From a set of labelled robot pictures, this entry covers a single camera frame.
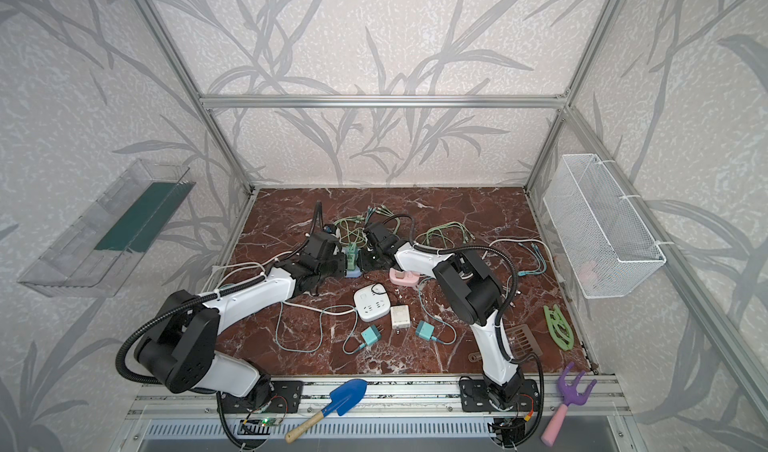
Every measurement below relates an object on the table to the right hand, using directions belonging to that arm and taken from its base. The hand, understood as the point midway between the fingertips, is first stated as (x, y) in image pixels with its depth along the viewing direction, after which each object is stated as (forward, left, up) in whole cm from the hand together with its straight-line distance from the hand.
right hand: (361, 253), depth 97 cm
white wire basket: (-17, -56, +31) cm, 67 cm away
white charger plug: (-21, -13, -1) cm, 24 cm away
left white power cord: (-4, +33, -2) cm, 33 cm away
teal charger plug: (-26, -5, -2) cm, 26 cm away
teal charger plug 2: (-24, -20, -1) cm, 31 cm away
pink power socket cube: (-9, -14, -1) cm, 16 cm away
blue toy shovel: (-40, +1, -3) cm, 41 cm away
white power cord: (+4, -64, -4) cm, 65 cm away
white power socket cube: (-16, -5, -1) cm, 17 cm away
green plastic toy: (-23, -59, -3) cm, 63 cm away
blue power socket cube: (-7, +1, -1) cm, 7 cm away
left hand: (-2, +3, +6) cm, 7 cm away
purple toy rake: (-40, -56, -3) cm, 69 cm away
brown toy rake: (-27, -46, -2) cm, 54 cm away
